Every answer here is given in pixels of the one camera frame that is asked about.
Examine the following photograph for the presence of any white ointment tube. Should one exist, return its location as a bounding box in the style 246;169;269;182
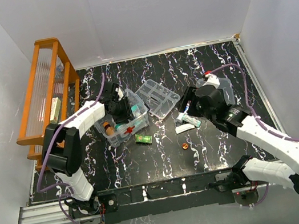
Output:
176;112;201;127

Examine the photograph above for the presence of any clear medicine kit box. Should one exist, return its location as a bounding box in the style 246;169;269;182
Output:
94;89;149;147

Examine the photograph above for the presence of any green small box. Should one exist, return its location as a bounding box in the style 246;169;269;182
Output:
135;134;152;145

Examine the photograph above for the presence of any teal bandage packet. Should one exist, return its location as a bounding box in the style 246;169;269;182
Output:
131;105;142;125

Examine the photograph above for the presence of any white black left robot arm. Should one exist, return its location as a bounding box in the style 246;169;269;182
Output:
42;81;134;215

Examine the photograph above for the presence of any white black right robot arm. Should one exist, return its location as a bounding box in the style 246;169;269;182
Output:
179;85;299;195

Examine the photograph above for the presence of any clear box lid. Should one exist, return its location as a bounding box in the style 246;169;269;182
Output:
196;78;236;105

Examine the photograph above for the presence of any white teal-cap bottle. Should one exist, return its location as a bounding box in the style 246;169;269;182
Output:
115;124;126;131

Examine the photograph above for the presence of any brown pill bottle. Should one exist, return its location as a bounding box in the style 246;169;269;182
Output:
103;121;115;136

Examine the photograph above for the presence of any clear divided organizer tray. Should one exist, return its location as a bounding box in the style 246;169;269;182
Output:
136;79;180;120

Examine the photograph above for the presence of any white paper leaflet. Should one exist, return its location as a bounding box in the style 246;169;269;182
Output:
175;123;195;134

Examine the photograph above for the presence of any small orange cap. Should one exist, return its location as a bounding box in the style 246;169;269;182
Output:
182;143;189;150

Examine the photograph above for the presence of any cream box on rack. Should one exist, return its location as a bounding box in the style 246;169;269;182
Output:
50;97;61;123

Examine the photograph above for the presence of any orange wooden rack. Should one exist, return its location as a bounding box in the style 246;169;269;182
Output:
17;37;80;172

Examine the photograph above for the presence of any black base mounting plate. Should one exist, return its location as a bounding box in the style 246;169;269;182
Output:
66;161;272;224

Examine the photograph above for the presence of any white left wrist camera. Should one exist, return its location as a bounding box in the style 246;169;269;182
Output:
115;87;125;100

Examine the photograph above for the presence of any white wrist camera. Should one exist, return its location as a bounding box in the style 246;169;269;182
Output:
115;87;125;100
204;73;229;89

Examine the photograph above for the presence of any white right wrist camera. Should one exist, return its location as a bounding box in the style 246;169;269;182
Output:
204;73;229;89

